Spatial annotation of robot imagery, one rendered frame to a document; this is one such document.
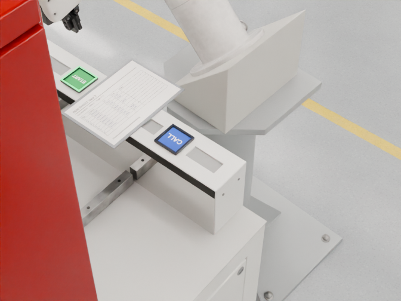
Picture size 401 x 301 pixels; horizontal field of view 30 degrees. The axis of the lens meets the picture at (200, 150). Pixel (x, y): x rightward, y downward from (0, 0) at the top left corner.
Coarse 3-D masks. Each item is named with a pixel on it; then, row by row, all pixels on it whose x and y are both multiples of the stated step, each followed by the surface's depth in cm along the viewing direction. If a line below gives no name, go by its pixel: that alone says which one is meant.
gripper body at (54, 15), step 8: (40, 0) 132; (48, 0) 132; (56, 0) 133; (64, 0) 135; (72, 0) 137; (80, 0) 138; (48, 8) 133; (56, 8) 134; (64, 8) 136; (72, 8) 138; (48, 16) 135; (56, 16) 136; (64, 16) 137
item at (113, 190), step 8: (120, 176) 153; (128, 176) 153; (112, 184) 152; (120, 184) 152; (128, 184) 154; (104, 192) 150; (112, 192) 150; (120, 192) 153; (96, 200) 149; (104, 200) 149; (112, 200) 152; (88, 208) 148; (96, 208) 148; (104, 208) 151; (88, 216) 147; (96, 216) 150
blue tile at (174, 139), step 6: (168, 132) 146; (174, 132) 146; (180, 132) 146; (162, 138) 145; (168, 138) 145; (174, 138) 145; (180, 138) 145; (186, 138) 145; (168, 144) 144; (174, 144) 144; (180, 144) 144; (174, 150) 143
